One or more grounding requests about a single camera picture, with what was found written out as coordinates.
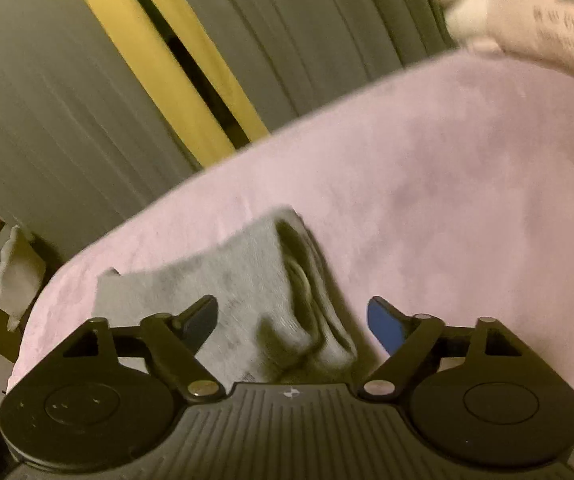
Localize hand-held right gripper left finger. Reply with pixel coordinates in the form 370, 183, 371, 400
62, 295, 224, 402

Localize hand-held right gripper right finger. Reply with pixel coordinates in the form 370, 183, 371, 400
357, 296, 519, 402

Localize grey pants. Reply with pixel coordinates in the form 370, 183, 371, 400
92, 205, 359, 387

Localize pink bed sheet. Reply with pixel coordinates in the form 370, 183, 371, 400
7, 52, 574, 426

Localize white cloth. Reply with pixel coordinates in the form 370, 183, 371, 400
0, 225, 48, 332

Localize yellow curtain panel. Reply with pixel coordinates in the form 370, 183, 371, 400
61, 0, 271, 169

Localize grey-green curtain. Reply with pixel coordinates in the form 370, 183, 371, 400
0, 0, 459, 267

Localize long pink rabbit plush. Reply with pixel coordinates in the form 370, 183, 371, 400
427, 0, 574, 97

